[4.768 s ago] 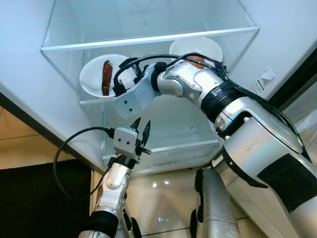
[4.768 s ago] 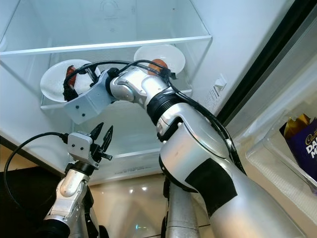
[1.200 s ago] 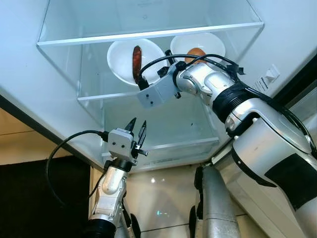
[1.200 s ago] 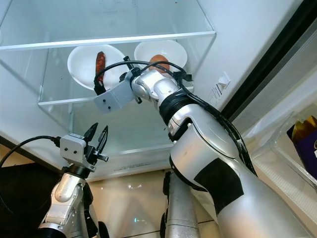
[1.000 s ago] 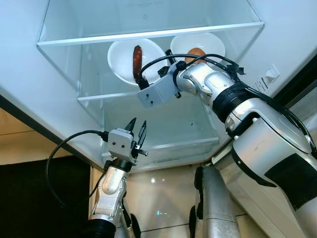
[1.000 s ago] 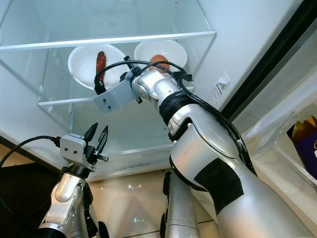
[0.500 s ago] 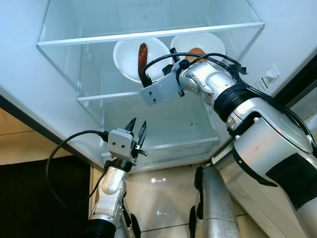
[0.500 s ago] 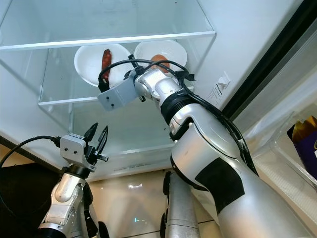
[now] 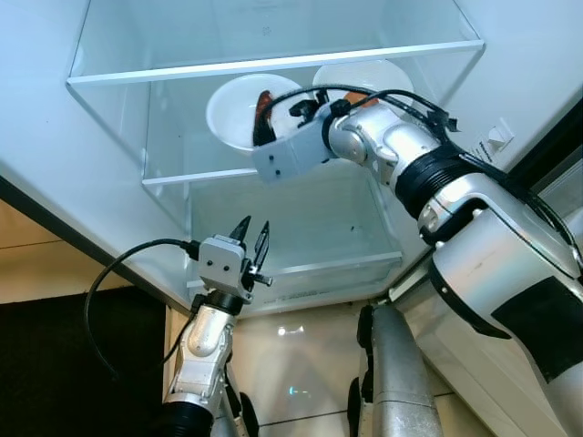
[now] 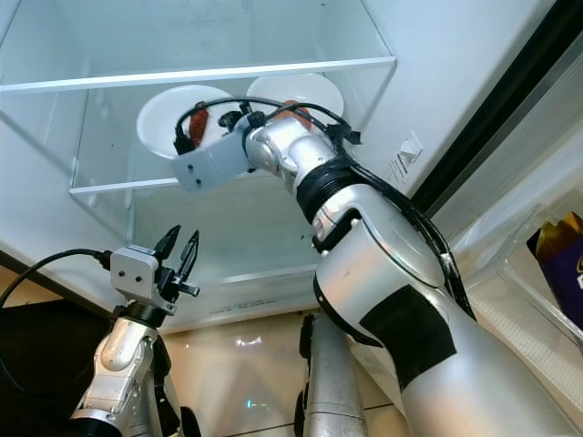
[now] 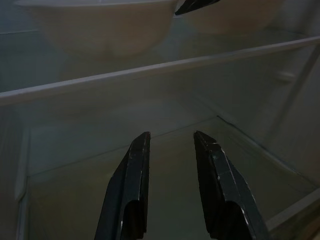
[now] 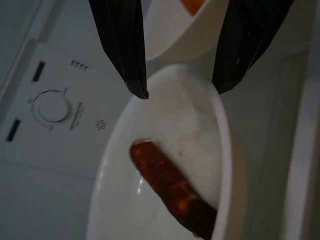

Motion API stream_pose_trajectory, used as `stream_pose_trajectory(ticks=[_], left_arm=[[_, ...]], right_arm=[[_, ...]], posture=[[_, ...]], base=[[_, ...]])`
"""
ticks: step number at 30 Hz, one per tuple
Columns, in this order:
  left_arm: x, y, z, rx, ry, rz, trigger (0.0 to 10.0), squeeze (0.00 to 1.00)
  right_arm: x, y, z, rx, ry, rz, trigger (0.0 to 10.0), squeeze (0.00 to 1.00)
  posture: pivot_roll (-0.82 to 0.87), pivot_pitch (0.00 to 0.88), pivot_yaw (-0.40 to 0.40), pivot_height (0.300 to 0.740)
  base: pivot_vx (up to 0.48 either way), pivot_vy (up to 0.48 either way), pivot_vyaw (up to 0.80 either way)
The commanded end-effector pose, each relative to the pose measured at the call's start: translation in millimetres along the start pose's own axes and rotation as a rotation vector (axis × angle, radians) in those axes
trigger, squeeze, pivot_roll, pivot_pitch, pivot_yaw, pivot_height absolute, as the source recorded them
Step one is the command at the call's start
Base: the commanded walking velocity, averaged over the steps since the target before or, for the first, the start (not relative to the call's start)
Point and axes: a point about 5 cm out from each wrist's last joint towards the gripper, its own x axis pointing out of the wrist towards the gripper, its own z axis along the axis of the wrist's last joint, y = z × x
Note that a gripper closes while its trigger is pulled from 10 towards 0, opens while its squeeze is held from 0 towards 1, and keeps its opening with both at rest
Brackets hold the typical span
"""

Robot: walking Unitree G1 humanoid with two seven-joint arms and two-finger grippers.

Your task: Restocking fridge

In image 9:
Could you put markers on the white bowl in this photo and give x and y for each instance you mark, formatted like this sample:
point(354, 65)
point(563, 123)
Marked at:
point(373, 77)
point(232, 114)

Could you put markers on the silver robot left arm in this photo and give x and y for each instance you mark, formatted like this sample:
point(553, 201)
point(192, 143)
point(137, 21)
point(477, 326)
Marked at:
point(205, 337)

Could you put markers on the glass fridge shelf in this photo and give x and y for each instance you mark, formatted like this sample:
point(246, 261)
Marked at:
point(228, 36)
point(182, 137)

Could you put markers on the orange red food piece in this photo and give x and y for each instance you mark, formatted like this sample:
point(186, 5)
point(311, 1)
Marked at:
point(267, 100)

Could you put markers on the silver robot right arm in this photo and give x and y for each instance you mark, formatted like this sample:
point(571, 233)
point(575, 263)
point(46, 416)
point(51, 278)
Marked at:
point(510, 273)

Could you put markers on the dark teal fridge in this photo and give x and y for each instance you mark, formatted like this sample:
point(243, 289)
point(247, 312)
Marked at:
point(36, 109)

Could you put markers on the clear crisper drawer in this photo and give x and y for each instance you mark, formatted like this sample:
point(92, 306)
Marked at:
point(301, 237)

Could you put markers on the white fridge wall sensor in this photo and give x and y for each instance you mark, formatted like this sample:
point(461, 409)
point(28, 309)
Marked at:
point(498, 137)

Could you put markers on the black floor mat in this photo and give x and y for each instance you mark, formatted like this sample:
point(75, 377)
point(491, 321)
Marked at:
point(46, 364)

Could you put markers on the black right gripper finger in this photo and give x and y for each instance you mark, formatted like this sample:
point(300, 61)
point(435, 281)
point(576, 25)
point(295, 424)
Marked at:
point(262, 132)

